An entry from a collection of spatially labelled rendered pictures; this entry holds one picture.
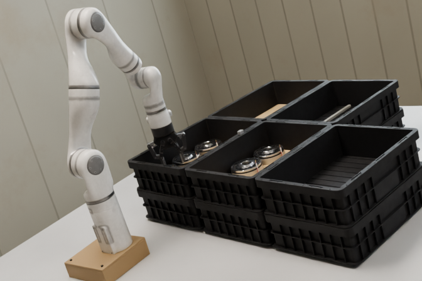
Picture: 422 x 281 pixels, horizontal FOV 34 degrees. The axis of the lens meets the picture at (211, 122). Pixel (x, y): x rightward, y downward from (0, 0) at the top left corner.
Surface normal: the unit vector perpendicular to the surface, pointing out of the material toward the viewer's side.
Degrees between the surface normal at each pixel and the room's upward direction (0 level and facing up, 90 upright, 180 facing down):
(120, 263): 90
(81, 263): 2
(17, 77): 90
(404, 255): 0
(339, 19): 90
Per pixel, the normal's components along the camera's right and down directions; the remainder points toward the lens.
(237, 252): -0.25, -0.92
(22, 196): 0.75, 0.00
